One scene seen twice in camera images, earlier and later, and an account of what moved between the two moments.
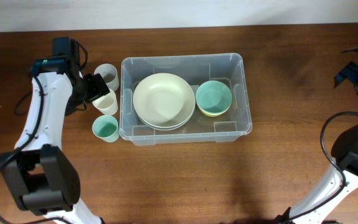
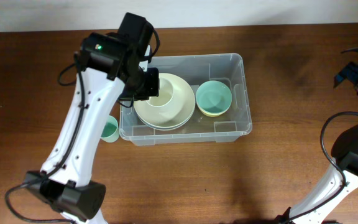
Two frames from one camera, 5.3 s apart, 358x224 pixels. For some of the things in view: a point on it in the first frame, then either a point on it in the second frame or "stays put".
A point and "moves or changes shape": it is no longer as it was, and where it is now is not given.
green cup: x=106 y=127 stays put
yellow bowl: x=211 y=114 stays put
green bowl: x=213 y=96 stays put
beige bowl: x=164 y=99 stays put
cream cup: x=108 y=104 moves or changes shape
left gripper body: x=91 y=88 → x=147 y=85
